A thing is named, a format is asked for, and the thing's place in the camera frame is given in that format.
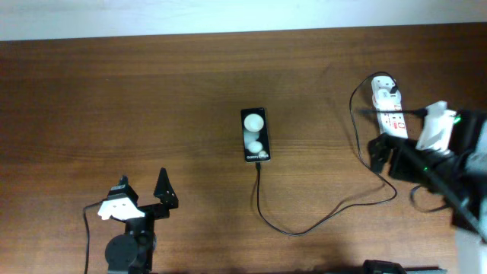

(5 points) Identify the white power strip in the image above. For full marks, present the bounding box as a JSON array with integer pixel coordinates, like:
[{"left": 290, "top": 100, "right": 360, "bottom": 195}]
[{"left": 371, "top": 76, "right": 408, "bottom": 139}]

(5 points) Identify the black charger cable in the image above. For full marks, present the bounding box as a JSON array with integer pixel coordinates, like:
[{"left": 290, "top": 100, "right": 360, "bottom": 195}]
[{"left": 256, "top": 71, "right": 399, "bottom": 237}]

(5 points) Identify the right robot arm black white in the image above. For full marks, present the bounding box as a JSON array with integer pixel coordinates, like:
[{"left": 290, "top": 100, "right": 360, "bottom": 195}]
[{"left": 368, "top": 108, "right": 486, "bottom": 273}]

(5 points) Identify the black smartphone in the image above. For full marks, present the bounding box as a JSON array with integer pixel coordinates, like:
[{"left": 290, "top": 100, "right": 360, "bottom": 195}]
[{"left": 240, "top": 107, "right": 271, "bottom": 163}]

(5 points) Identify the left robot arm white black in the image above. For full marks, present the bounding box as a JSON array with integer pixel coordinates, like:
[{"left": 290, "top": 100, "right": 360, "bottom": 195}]
[{"left": 98, "top": 167, "right": 179, "bottom": 274}]

